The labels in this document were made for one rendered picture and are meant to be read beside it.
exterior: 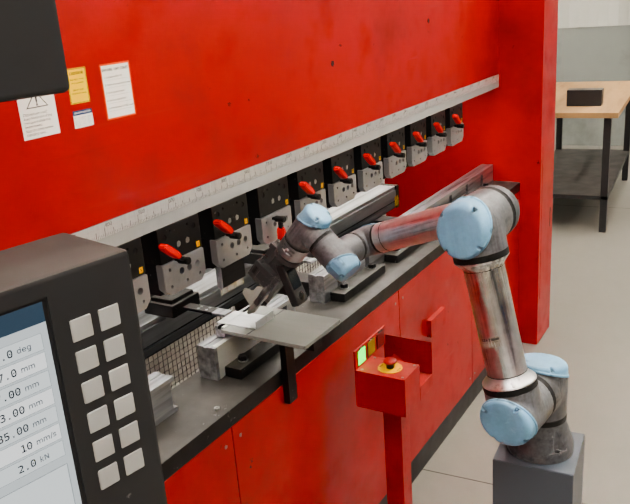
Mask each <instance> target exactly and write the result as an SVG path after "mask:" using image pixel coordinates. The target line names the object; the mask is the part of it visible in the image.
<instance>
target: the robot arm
mask: <svg viewBox="0 0 630 504"><path fill-rule="evenodd" d="M519 217H520V206H519V202H518V200H517V198H516V197H515V195H514V194H513V193H512V192H511V191H510V190H508V189H506V188H505V187H502V186H499V185H488V186H484V187H481V188H479V189H477V190H476V191H474V192H471V193H468V194H465V195H463V196H462V197H460V198H458V199H456V200H454V201H453V202H452V203H449V204H445V205H442V206H438V207H434V208H431V209H427V210H423V211H420V212H416V213H412V214H409V215H405V216H401V217H398V218H394V219H390V220H387V221H383V222H379V223H370V224H366V225H363V226H361V227H360V228H359V229H357V230H354V231H352V232H350V233H348V234H346V235H344V236H342V237H340V238H339V237H338V236H337V235H336V234H335V233H334V232H333V231H332V230H331V229H330V228H329V226H330V223H331V222H332V217H331V216H330V213H329V211H328V210H327V209H326V208H324V207H323V206H321V205H319V204H315V203H311V204H308V205H306V206H305V207H304V209H303V210H302V211H301V213H299V214H298V215H297V218H296V219H295V221H294V222H293V223H292V225H291V226H290V228H289V229H288V231H287V232H286V233H285V235H284V236H283V238H282V239H281V240H280V239H277V240H276V241H273V242H271V243H270V245H269V247H270V248H269V249H268V251H267V252H266V254H263V255H261V256H262V257H261V256H260V257H261V258H260V257H259V258H258V260H256V261H255V263H254V264H253V266H252V267H251V269H250V270H249V272H248V274H249V275H250V276H251V277H252V279H253V280H254V281H255V282H256V283H257V284H259V285H260V286H257V287H256V288H255V289H254V290H251V289H248V288H245V289H244V290H243V295H244V297H245V299H246V300H247V302H248V304H249V306H250V308H249V309H248V311H247V314H252V313H255V312H256V310H257V309H258V308H259V307H260V306H261V305H267V304H268V303H269V302H270V301H271V300H272V299H273V298H274V297H275V296H276V294H277V293H278V292H279V291H280V290H281V289H282V287H283V286H284V289H285V291H286V293H287V296H288V298H289V301H290V303H291V306H292V307H297V306H300V305H301V304H302V303H304V302H305V301H306V300H307V299H308V298H307V295H306V293H305V290H304V288H303V285H302V283H301V280H300V278H299V275H298V273H297V271H296V268H295V267H297V266H298V265H299V264H300V262H302V261H303V260H304V258H305V257H306V256H307V254H308V253H309V252H311V254H312V255H313V256H314V257H315V258H316V259H317V260H318V261H319V262H320V264H321V265H322V266H323V267H324V268H325V269H326V271H327V272H328V273H329V274H331V275H332V276H333V277H334V278H335V279H336V280H337V281H339V282H343V281H345V280H347V279H348V278H349V277H351V276H352V275H353V274H354V273H355V272H356V271H357V270H358V269H359V267H360V265H361V262H360V261H361V260H363V259H365V258H367V257H369V256H372V255H376V254H380V253H384V252H388V251H392V250H397V249H401V248H405V247H409V246H413V245H418V244H422V243H426V242H430V241H435V240H438V241H439V243H440V245H441V247H442V248H443V250H444V251H445V250H446V251H447V252H448V255H450V256H451V257H453V262H454V265H455V266H457V267H458V268H460V269H462V270H463V272H464V276H465V281H466V285H467V289H468V294H469V298H470V302H471V307H472V311H473V315H474V320H475V324H476V328H477V333H478V337H479V341H480V346H481V350H482V354H483V359H484V363H485V367H486V372H487V376H486V377H485V378H484V380H483V381H482V386H483V391H484V395H485V400H486V402H484V403H483V405H482V407H481V410H480V421H481V424H482V426H483V428H484V429H485V431H486V432H487V433H488V434H489V435H490V436H491V437H494V438H495V440H496V441H498V442H500V443H502V444H505V445H507V448H508V450H509V451H510V453H511V454H512V455H514V456H515V457H517V458H518V459H520V460H523V461H525V462H528V463H532V464H538V465H553V464H558V463H561V462H564V461H566V460H567V459H569V458H570V457H571V456H572V454H573V450H574V441H573V437H572V434H571V431H570V428H569V425H568V422H567V399H568V378H569V374H568V365H567V363H566V362H565V361H564V360H562V359H561V358H559V357H557V356H554V355H550V354H545V353H526V354H524V350H523V346H522V341H521V336H520V332H519V327H518V323H517V318H516V314H515V309H514V304H513V300H512V295H511V291H510V286H509V282H508V277H507V272H506V268H505V263H504V262H505V260H506V258H507V257H508V255H509V254H510V251H509V246H508V242H507V237H506V235H508V234H509V233H510V232H511V231H512V230H513V229H514V228H515V227H516V225H517V223H518V221H519ZM262 258H263V259H262ZM258 295H259V296H258Z"/></svg>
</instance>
